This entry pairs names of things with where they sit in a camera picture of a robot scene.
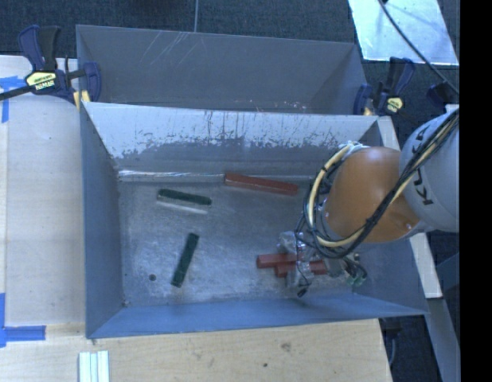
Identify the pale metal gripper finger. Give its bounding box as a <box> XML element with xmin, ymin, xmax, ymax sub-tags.
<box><xmin>287</xmin><ymin>261</ymin><xmax>314</xmax><ymax>298</ymax></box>
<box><xmin>276</xmin><ymin>231</ymin><xmax>309</xmax><ymax>259</ymax></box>

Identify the red-brown flat block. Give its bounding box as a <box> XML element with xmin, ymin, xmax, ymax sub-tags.
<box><xmin>275</xmin><ymin>260</ymin><xmax>327</xmax><ymax>278</ymax></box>
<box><xmin>224</xmin><ymin>172</ymin><xmax>300</xmax><ymax>197</ymax></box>
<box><xmin>256</xmin><ymin>252</ymin><xmax>299</xmax><ymax>270</ymax></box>

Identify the dark green flat block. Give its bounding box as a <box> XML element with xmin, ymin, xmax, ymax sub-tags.
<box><xmin>156</xmin><ymin>188</ymin><xmax>213</xmax><ymax>216</ymax></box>
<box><xmin>170</xmin><ymin>232</ymin><xmax>201</xmax><ymax>289</ymax></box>

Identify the grey metal bin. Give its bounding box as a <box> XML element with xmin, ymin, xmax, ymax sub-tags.
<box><xmin>75</xmin><ymin>24</ymin><xmax>431</xmax><ymax>340</ymax></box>

